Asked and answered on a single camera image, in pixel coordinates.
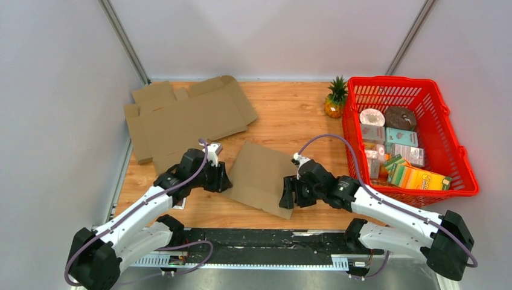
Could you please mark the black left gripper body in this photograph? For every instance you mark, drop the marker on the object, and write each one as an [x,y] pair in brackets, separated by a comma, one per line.
[212,177]

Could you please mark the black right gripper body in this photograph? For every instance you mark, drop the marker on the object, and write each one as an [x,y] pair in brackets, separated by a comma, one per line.
[304,197]

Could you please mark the brown cardboard box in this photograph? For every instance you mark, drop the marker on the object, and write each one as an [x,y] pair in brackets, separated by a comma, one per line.
[257,178]

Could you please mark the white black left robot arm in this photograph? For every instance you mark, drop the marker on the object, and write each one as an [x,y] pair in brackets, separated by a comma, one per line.
[98,257]

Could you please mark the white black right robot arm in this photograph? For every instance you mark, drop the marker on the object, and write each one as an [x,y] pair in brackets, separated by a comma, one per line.
[442,241]

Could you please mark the green striped box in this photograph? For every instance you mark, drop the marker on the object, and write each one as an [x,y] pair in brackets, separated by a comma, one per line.
[396,159]

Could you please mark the yellow orange snack box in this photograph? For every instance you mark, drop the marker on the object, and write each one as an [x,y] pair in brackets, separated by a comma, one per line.
[412,178]

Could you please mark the black star packet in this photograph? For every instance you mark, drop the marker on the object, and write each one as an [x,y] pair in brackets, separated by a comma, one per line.
[180,205]

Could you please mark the pink grey small carton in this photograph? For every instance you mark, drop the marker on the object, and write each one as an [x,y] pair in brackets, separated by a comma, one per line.
[373,134]

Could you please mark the small pineapple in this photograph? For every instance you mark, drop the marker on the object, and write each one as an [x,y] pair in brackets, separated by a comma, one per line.
[336,99]

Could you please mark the teal small carton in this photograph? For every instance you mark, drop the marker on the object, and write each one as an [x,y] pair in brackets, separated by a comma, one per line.
[401,137]

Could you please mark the grey patterned carton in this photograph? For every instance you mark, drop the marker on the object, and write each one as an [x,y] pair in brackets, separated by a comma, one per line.
[413,155]

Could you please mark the brown chocolate donut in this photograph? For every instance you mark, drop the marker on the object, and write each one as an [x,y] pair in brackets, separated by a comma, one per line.
[400,118]

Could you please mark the red plastic basket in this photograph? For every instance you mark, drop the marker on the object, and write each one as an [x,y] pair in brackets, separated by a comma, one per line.
[443,153]

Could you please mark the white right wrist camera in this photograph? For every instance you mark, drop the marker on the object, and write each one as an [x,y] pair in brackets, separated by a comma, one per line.
[299,160]

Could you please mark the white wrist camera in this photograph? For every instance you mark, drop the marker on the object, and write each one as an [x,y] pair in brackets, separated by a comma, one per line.
[213,151]
[299,160]

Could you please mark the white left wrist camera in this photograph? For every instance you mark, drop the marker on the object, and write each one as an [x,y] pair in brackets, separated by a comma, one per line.
[213,151]

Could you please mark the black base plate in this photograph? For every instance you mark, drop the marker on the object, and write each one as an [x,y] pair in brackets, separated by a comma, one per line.
[217,241]

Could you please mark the grey slotted cable duct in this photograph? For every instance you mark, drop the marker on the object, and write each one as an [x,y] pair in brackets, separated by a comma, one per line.
[299,261]

